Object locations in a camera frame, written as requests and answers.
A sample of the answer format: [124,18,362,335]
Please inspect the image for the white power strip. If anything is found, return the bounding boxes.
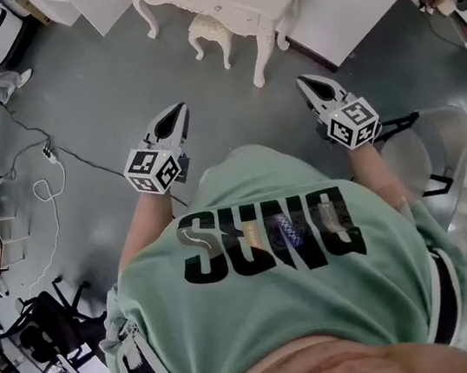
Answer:
[41,145,59,167]

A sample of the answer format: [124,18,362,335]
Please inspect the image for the white tall shelf unit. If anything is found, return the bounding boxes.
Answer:
[17,0,82,35]

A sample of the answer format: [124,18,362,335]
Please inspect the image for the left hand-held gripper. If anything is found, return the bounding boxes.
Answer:
[114,101,202,199]

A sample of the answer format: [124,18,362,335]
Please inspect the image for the black office chair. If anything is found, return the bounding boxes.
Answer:
[0,270,117,373]

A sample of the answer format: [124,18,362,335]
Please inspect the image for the person's left forearm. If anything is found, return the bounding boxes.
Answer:
[105,185,187,284]

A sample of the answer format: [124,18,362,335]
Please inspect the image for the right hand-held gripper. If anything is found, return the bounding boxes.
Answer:
[295,62,386,157]

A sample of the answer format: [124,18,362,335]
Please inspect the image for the translucent chair black legs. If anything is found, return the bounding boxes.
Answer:
[374,102,467,206]

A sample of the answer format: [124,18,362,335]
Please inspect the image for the white low cabinet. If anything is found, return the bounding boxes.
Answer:
[74,0,138,40]

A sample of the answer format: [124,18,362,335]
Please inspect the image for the person's chin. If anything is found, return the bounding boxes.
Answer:
[223,311,467,373]

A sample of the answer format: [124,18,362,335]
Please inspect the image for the black power cable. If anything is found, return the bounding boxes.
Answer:
[55,128,192,228]
[0,77,52,153]

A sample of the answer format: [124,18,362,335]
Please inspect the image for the person's green printed shirt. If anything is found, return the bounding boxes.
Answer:
[72,112,467,373]

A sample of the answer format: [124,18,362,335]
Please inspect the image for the white cushioned stool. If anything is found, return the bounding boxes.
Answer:
[184,5,251,75]

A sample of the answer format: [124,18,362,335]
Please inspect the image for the person's right forearm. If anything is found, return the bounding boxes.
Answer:
[344,138,419,221]

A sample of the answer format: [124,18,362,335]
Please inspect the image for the white cable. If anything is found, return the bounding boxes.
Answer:
[0,159,84,303]

